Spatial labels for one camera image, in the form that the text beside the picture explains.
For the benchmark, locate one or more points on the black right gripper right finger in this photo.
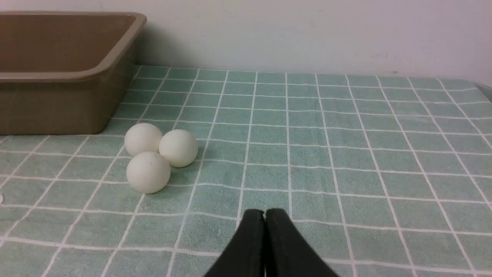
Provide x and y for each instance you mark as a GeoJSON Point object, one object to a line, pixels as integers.
{"type": "Point", "coordinates": [287, 252]}

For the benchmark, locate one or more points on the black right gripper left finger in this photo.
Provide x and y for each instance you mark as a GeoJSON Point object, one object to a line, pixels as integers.
{"type": "Point", "coordinates": [243, 255]}

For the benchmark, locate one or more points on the white ping-pong ball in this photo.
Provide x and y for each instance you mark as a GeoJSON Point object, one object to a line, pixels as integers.
{"type": "Point", "coordinates": [148, 172]}
{"type": "Point", "coordinates": [179, 147]}
{"type": "Point", "coordinates": [142, 137]}

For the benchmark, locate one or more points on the green checkered table cloth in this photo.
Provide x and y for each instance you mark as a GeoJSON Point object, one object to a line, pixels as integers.
{"type": "Point", "coordinates": [383, 176]}

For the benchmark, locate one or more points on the brown plastic bin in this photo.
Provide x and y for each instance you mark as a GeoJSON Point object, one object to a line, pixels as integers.
{"type": "Point", "coordinates": [64, 72]}

